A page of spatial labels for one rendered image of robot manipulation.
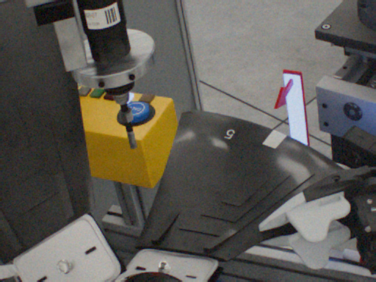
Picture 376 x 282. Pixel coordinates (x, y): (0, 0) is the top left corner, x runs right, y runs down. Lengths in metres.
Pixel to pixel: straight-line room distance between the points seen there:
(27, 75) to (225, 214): 0.25
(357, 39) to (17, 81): 0.74
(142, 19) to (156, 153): 0.96
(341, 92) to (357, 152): 0.44
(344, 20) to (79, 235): 0.80
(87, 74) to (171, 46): 1.66
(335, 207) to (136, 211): 0.56
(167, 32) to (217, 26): 1.23
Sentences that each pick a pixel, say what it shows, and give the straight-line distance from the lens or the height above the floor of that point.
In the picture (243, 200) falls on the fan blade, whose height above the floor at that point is 1.19.
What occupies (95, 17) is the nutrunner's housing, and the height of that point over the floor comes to 1.49.
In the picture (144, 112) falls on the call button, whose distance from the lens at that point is 1.29.
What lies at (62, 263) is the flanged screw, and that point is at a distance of 0.83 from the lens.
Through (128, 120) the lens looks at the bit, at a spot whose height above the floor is 1.38.
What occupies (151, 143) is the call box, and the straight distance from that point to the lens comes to 1.29.
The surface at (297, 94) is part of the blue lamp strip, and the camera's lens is 1.14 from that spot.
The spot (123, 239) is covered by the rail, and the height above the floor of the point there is 0.83.
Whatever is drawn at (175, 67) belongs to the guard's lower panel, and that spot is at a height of 0.52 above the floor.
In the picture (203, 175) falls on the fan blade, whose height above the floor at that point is 1.18.
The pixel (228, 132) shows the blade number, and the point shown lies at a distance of 1.06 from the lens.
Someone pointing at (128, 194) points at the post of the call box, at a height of 0.93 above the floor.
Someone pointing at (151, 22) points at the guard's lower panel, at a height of 0.70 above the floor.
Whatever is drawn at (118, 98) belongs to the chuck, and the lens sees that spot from 0.76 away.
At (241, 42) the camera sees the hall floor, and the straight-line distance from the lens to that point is 3.46.
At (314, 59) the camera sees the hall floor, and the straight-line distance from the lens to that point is 3.32.
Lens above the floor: 1.82
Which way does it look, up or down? 37 degrees down
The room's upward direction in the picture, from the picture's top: 12 degrees counter-clockwise
